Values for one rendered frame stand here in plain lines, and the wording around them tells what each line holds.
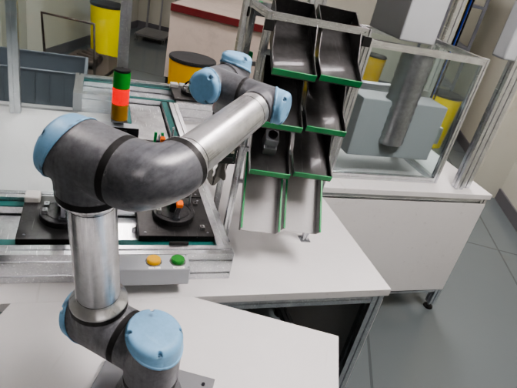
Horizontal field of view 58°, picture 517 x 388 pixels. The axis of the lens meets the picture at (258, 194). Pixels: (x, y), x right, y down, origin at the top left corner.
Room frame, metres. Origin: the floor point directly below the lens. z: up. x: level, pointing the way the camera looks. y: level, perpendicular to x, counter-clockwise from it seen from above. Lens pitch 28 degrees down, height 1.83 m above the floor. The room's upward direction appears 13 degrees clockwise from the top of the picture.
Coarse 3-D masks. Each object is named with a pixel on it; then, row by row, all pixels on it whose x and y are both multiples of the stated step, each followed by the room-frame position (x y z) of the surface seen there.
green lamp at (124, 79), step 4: (116, 72) 1.33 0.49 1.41; (116, 76) 1.33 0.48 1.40; (120, 76) 1.33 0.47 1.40; (124, 76) 1.33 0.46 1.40; (128, 76) 1.34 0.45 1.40; (116, 80) 1.33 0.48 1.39; (120, 80) 1.33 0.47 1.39; (124, 80) 1.33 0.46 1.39; (128, 80) 1.34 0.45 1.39; (116, 84) 1.33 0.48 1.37; (120, 84) 1.33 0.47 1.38; (124, 84) 1.33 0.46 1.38; (128, 84) 1.35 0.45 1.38; (116, 88) 1.33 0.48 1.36; (120, 88) 1.33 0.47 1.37; (124, 88) 1.33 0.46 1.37; (128, 88) 1.35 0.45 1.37
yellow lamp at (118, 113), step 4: (112, 104) 1.33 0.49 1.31; (112, 108) 1.33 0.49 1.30; (116, 108) 1.33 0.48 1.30; (120, 108) 1.33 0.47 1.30; (124, 108) 1.34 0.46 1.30; (112, 112) 1.33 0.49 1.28; (116, 112) 1.33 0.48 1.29; (120, 112) 1.33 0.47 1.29; (124, 112) 1.34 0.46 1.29; (112, 116) 1.33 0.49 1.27; (116, 116) 1.33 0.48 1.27; (120, 116) 1.33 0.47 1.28; (124, 116) 1.34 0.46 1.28; (116, 120) 1.33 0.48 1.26; (120, 120) 1.33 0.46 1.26; (124, 120) 1.34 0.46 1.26
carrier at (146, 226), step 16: (160, 208) 1.30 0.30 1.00; (192, 208) 1.41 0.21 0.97; (144, 224) 1.24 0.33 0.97; (160, 224) 1.26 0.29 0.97; (176, 224) 1.27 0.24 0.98; (192, 224) 1.31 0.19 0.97; (208, 224) 1.33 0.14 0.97; (144, 240) 1.18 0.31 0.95; (160, 240) 1.20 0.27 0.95; (176, 240) 1.22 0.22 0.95; (192, 240) 1.24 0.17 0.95; (208, 240) 1.26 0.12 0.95
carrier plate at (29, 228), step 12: (24, 204) 1.20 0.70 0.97; (36, 204) 1.21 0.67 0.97; (24, 216) 1.14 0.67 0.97; (36, 216) 1.15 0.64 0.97; (24, 228) 1.08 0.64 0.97; (36, 228) 1.10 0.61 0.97; (48, 228) 1.11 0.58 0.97; (24, 240) 1.04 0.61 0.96; (36, 240) 1.05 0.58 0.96; (48, 240) 1.06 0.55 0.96; (60, 240) 1.07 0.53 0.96
